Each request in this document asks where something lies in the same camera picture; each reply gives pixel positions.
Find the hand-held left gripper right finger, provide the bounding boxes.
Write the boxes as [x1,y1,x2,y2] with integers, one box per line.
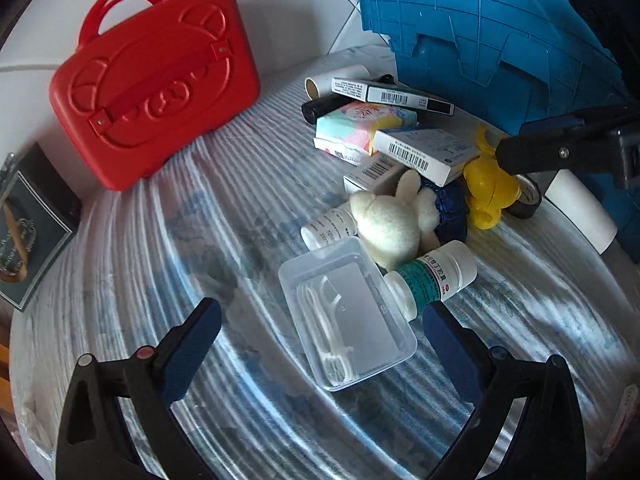
[422,301,588,480]

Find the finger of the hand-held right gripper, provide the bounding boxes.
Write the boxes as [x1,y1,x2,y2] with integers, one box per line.
[518,104,640,138]
[494,129,624,176]

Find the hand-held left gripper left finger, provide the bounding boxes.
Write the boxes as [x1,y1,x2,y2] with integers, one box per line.
[55,297,223,480]

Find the yellow plastic toy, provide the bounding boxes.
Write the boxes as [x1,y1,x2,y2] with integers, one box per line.
[462,126,522,231]

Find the clear plastic box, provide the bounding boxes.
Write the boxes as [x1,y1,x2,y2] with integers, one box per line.
[278,237,419,392]

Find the blue plastic basket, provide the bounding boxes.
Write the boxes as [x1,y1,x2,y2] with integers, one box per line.
[352,0,640,261]

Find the white plush rabbit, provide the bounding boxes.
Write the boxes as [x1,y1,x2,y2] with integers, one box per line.
[348,169,442,272]

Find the striped cloth-covered desktop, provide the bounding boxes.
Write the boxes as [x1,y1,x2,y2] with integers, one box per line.
[7,45,640,480]

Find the black tape roll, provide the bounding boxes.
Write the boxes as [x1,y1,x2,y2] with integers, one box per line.
[504,174,544,221]

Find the large white paper roll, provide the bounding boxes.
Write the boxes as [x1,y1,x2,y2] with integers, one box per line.
[544,169,620,255]

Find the white bottle green label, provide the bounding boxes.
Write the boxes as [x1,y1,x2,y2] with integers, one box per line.
[383,239,479,322]

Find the dark blue shiny cloth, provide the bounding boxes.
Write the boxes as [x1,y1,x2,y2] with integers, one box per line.
[419,179,469,249]

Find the white blue medicine box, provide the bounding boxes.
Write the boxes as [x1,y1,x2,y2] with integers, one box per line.
[372,127,482,187]

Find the white dental floss picks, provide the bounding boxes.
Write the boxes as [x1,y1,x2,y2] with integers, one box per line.
[296,274,357,386]

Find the black white barcode carton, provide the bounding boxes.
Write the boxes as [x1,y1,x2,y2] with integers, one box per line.
[366,83,456,116]

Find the small white barcode box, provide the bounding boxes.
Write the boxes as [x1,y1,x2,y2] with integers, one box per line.
[343,152,417,197]

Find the small white bottle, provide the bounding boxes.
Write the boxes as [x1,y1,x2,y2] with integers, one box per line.
[300,204,359,252]

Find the pastel tissue packet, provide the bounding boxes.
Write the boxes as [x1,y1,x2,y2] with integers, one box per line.
[314,101,420,167]

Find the white text carton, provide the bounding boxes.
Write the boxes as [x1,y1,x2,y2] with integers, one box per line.
[331,76,372,101]

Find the dark framed box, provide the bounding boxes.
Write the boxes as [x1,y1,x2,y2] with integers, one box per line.
[0,141,84,314]

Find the black cylinder tube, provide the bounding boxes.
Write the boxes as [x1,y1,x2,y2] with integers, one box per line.
[301,94,352,124]

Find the small white paper roll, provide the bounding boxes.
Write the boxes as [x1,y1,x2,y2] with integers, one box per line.
[304,65,369,102]

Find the red plastic carry case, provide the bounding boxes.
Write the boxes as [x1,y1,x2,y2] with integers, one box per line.
[49,0,262,192]

